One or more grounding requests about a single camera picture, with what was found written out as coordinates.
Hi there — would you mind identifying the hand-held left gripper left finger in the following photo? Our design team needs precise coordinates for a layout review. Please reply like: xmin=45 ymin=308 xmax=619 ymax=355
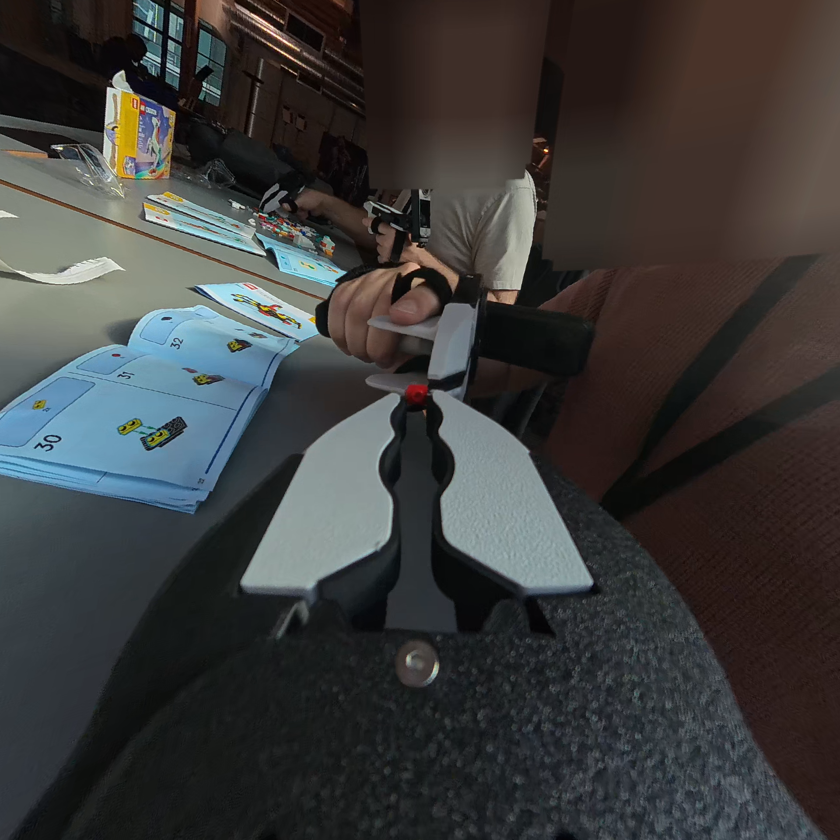
xmin=239 ymin=397 xmax=404 ymax=637

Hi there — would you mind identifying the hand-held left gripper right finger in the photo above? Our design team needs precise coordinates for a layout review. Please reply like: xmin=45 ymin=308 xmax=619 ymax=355
xmin=425 ymin=399 xmax=595 ymax=599

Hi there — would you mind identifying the grey desk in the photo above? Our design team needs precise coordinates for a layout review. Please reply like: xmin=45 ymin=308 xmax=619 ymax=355
xmin=0 ymin=115 xmax=421 ymax=840

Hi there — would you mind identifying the person's right hand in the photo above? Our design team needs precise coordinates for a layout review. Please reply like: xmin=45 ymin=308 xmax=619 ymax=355
xmin=325 ymin=262 xmax=454 ymax=370

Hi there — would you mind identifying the pile of colourful toy bricks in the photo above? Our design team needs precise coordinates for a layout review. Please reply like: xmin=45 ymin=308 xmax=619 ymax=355
xmin=255 ymin=209 xmax=340 ymax=258

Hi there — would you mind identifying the closed blue instruction booklet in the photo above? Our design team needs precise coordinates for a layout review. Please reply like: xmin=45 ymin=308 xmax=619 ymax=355
xmin=195 ymin=282 xmax=320 ymax=343

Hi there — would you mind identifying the open blue instruction booklet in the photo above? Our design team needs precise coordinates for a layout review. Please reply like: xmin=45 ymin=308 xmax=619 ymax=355
xmin=0 ymin=304 xmax=301 ymax=515

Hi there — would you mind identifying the person's brown striped sweater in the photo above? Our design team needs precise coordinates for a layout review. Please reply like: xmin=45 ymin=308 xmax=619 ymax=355
xmin=472 ymin=252 xmax=840 ymax=840

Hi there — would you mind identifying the metal pole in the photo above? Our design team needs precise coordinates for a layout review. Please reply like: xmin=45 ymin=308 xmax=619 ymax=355
xmin=244 ymin=58 xmax=265 ymax=137

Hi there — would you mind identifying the yellow white toy box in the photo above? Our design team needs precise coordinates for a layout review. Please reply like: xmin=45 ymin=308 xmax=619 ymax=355
xmin=103 ymin=87 xmax=177 ymax=180

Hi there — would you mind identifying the white torn paper strip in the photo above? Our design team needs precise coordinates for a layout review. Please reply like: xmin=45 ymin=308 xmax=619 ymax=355
xmin=0 ymin=256 xmax=126 ymax=286

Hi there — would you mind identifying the paned window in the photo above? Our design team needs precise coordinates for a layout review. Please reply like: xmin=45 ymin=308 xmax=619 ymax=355
xmin=131 ymin=0 xmax=228 ymax=106

